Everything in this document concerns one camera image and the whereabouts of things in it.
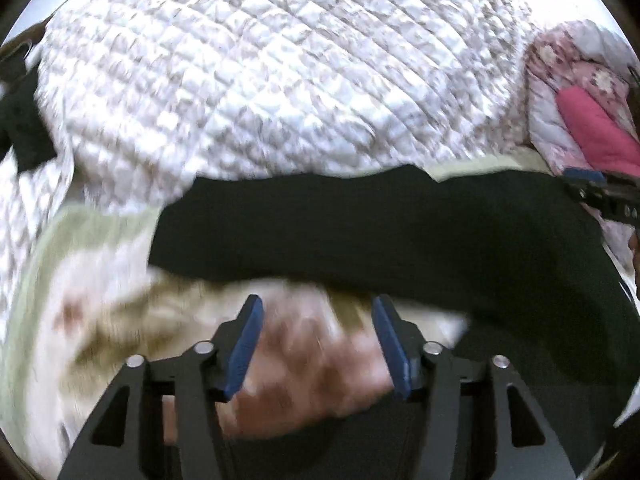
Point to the magenta fleece pillow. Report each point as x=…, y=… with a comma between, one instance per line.
x=605, y=146

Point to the pink floral rolled comforter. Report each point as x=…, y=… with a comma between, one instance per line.
x=584, y=55

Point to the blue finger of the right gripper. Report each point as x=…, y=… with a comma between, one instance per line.
x=581, y=174

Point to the black cloth on rail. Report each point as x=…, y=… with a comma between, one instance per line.
x=22, y=127

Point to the person's right hand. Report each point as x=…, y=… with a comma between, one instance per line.
x=634, y=246

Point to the black pants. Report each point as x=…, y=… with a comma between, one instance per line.
x=510, y=250

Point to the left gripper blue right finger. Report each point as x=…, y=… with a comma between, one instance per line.
x=477, y=420

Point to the white quilted floral bedspread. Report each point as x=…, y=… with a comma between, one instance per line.
x=141, y=96

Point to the fluffy floral plush blanket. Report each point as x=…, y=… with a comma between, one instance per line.
x=88, y=300

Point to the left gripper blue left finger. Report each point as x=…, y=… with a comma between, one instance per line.
x=157, y=419

